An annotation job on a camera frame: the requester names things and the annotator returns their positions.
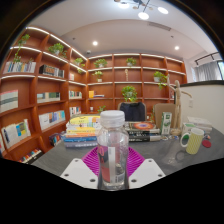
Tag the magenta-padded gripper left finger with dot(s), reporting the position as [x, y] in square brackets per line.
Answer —
[78, 171]

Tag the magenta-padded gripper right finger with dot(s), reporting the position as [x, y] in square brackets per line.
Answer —
[148, 171]

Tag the clear plastic water bottle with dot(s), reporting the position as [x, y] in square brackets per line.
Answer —
[112, 150]

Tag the colourful book stack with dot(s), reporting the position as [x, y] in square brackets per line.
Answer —
[80, 133]

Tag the green white drink carton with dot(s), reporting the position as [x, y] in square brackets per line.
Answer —
[166, 123]

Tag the yellow striped white mug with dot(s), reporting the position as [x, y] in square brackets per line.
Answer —
[195, 141]

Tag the tan chair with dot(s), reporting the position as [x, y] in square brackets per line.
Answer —
[160, 115]

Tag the green white small box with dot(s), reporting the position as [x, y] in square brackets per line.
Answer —
[187, 128]

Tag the dark blue chair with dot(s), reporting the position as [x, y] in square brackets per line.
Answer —
[133, 111]

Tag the flat round red coaster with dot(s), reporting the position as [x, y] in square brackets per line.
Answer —
[207, 144]

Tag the small round badge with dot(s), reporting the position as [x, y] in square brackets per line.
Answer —
[207, 136]

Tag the wooden artist mannequin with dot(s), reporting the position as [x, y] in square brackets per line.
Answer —
[177, 103]

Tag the orange wooden shelf unit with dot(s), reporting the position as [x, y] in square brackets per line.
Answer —
[50, 86]

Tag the grey curtain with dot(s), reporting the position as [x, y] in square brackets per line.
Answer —
[208, 71]

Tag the ceiling air vent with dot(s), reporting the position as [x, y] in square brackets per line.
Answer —
[160, 26]

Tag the ceiling lights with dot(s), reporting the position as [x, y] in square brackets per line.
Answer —
[143, 15]

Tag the white wall switch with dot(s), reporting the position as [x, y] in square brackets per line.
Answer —
[191, 102]

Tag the black curtain rail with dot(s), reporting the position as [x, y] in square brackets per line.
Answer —
[206, 57]

